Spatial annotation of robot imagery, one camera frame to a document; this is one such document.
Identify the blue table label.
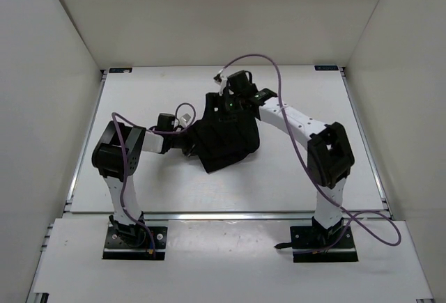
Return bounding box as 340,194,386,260
314,65,339,71
108,68,132,74

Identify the left blue table label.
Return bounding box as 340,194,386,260
108,68,132,74

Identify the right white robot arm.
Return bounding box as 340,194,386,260
214,70,355,249

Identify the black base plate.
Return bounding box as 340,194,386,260
290,226,359,263
102,222,168,261

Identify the aluminium table rail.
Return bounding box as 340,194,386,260
64,69,108,208

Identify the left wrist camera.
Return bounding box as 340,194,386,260
155,113,192,132

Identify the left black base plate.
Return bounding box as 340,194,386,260
102,222,168,261

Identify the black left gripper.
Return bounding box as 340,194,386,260
168,125,211,157

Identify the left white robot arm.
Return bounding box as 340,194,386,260
91,112,196,254

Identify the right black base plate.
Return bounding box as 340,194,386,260
290,226,359,263

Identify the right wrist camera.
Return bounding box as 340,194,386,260
227,70,257,95

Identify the right blue table label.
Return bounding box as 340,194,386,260
314,65,339,71

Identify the black pleated skirt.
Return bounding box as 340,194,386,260
183,93,260,173

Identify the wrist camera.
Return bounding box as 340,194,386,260
227,70,257,95
155,113,192,132

